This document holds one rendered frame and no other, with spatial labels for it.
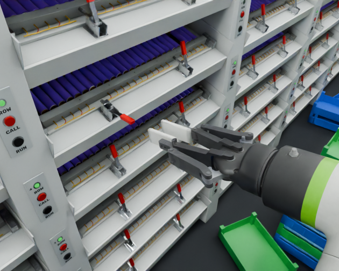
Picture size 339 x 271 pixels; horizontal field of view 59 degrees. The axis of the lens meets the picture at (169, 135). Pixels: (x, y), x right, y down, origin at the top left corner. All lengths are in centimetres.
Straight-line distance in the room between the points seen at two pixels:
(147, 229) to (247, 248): 56
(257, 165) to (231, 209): 121
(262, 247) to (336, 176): 116
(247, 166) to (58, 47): 36
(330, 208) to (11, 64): 47
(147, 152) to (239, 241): 81
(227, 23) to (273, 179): 62
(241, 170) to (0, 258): 52
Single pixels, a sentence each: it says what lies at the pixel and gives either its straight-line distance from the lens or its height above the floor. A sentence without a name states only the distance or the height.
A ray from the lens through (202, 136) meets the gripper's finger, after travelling 52.
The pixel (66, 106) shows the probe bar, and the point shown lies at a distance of 67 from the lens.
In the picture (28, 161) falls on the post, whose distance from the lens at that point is 59.
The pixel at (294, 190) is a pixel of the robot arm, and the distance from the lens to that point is 40.
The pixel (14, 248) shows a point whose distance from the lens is 74.
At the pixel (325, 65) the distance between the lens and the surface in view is 241.
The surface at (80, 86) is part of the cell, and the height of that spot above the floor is 94.
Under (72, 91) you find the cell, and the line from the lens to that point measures 70.
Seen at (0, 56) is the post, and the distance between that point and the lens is 50.
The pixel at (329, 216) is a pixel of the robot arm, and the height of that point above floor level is 100.
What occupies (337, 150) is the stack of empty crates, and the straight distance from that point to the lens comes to 163.
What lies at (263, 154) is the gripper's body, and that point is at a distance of 43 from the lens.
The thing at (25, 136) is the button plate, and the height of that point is 96.
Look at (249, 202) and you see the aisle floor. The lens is 168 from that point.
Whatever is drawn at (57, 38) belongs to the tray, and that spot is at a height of 109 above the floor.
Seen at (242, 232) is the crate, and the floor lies 0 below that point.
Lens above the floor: 129
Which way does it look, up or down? 40 degrees down
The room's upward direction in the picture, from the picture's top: straight up
